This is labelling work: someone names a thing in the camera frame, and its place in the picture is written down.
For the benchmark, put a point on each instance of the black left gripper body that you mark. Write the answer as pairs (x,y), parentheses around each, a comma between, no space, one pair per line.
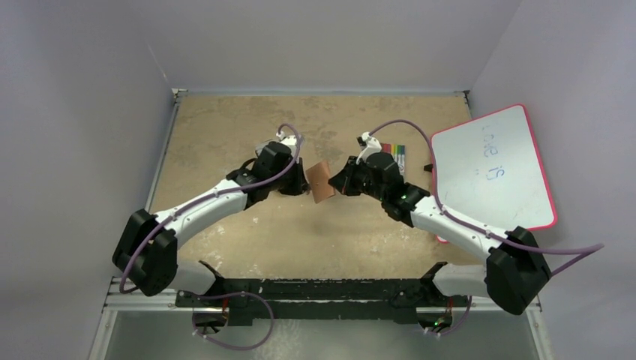
(289,183)

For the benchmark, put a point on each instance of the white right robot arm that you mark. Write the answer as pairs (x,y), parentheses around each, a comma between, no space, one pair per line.
(512,272)

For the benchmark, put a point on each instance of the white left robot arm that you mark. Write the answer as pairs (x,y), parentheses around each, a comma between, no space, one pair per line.
(147,252)

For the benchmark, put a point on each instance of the pink leather card holder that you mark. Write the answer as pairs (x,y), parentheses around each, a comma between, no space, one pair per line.
(318,177)

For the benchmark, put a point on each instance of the pink framed whiteboard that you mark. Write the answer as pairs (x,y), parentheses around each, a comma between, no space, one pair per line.
(490,169)

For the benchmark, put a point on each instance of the pack of coloured markers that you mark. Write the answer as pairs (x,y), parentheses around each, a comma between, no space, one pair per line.
(397,151)

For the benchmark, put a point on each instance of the aluminium frame rail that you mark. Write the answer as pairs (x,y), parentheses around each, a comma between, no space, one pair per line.
(167,301)

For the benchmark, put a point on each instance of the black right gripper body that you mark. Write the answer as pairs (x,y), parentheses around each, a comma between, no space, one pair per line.
(345,176)

